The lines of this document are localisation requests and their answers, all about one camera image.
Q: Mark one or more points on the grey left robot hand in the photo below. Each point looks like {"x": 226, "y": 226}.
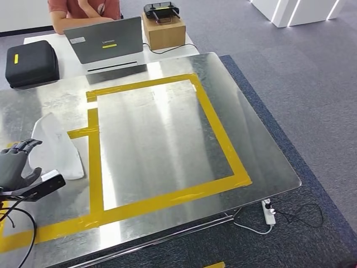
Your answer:
{"x": 10, "y": 170}

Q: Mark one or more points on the white plastic car part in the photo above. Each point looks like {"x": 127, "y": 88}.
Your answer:
{"x": 56, "y": 148}

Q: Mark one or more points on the person's left forearm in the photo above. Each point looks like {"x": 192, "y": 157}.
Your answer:
{"x": 87, "y": 8}

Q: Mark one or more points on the person's right forearm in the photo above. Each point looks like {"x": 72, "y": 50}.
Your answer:
{"x": 64, "y": 24}

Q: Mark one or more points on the black zip case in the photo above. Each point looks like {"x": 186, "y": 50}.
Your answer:
{"x": 31, "y": 63}

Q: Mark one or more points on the grey laptop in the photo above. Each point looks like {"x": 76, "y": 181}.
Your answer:
{"x": 105, "y": 40}

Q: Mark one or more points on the person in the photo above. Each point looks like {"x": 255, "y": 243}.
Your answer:
{"x": 69, "y": 7}

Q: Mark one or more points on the brown cardboard box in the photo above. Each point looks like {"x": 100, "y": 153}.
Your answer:
{"x": 164, "y": 35}

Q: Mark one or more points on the black remote controller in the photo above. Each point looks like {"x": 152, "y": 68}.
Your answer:
{"x": 161, "y": 9}

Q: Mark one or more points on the yellow bench tape marking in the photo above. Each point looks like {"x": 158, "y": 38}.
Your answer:
{"x": 220, "y": 134}

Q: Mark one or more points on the short yellow floor tape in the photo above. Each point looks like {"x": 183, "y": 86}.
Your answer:
{"x": 214, "y": 265}

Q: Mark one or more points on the white power strip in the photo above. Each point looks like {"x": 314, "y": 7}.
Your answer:
{"x": 268, "y": 214}

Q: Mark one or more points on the white angular partition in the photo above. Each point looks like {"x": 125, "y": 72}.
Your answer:
{"x": 306, "y": 11}

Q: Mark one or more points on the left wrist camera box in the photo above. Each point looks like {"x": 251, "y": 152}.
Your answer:
{"x": 50, "y": 185}

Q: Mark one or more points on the steel bench frame rail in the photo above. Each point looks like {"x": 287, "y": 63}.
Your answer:
{"x": 167, "y": 238}

